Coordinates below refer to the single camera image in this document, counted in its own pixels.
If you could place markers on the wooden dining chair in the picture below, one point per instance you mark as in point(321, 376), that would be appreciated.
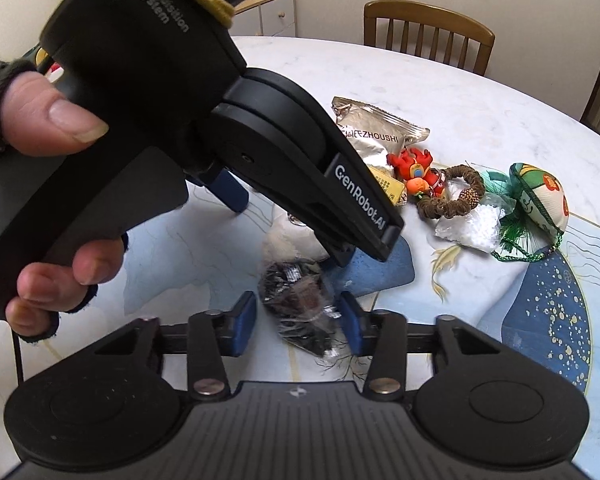
point(430, 25)

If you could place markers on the person's left hand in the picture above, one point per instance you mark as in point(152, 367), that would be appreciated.
point(45, 120)

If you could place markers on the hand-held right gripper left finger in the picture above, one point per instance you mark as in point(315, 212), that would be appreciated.
point(242, 322)

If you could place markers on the white cabinet with wooden top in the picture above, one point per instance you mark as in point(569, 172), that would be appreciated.
point(277, 15)

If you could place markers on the silver snack packet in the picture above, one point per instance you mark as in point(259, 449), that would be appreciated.
point(380, 135)

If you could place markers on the red orange toy figure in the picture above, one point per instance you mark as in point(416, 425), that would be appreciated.
point(410, 162)

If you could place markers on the clear bag of white beads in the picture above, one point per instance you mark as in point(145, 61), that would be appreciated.
point(472, 230)

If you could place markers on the small yellow packet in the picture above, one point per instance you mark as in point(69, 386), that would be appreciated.
point(387, 187)

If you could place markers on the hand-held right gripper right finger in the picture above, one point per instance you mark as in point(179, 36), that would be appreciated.
point(352, 325)

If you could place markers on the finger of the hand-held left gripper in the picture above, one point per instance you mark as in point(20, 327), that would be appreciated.
point(230, 190)
point(360, 200)

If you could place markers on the brown hair scrunchie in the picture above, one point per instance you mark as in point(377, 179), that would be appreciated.
point(472, 180)

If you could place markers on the green embroidered tasselled sachet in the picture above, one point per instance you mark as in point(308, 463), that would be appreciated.
point(540, 200)

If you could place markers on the dark item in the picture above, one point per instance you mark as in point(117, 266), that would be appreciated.
point(295, 295)

